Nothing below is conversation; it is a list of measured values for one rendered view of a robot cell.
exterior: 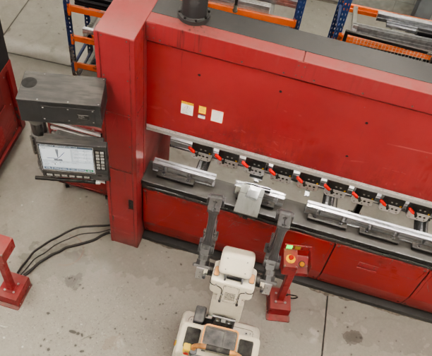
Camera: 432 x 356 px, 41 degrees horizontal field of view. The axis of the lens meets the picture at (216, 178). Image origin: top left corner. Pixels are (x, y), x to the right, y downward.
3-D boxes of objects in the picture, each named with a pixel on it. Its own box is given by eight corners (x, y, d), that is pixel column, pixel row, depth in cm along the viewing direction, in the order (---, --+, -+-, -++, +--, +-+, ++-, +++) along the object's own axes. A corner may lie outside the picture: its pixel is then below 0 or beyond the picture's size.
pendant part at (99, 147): (42, 176, 391) (34, 141, 363) (46, 162, 398) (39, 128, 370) (109, 181, 394) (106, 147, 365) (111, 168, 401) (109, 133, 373)
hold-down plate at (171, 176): (156, 176, 446) (156, 174, 444) (158, 171, 449) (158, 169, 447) (193, 187, 443) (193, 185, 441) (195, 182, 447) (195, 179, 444)
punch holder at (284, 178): (269, 179, 417) (273, 164, 404) (272, 170, 423) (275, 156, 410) (289, 184, 416) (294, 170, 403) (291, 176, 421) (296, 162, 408)
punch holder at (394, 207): (377, 209, 410) (385, 196, 397) (378, 200, 415) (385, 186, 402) (397, 215, 409) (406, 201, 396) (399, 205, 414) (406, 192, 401)
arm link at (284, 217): (276, 222, 338) (292, 225, 337) (278, 205, 348) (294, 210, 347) (262, 268, 368) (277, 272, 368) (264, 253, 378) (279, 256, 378)
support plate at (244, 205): (233, 211, 419) (233, 210, 418) (241, 184, 435) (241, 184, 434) (257, 218, 418) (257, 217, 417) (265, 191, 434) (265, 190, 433)
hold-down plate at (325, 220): (306, 220, 435) (307, 217, 433) (308, 214, 439) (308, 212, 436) (345, 230, 433) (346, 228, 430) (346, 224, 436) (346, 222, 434)
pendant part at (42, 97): (34, 185, 403) (13, 98, 336) (42, 158, 418) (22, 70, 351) (107, 191, 406) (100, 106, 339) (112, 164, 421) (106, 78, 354)
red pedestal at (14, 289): (-5, 303, 462) (-30, 251, 396) (10, 277, 477) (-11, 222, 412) (18, 311, 460) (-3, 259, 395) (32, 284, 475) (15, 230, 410)
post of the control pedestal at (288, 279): (277, 300, 475) (290, 268, 432) (277, 294, 478) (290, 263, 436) (283, 301, 475) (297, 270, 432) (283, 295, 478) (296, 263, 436)
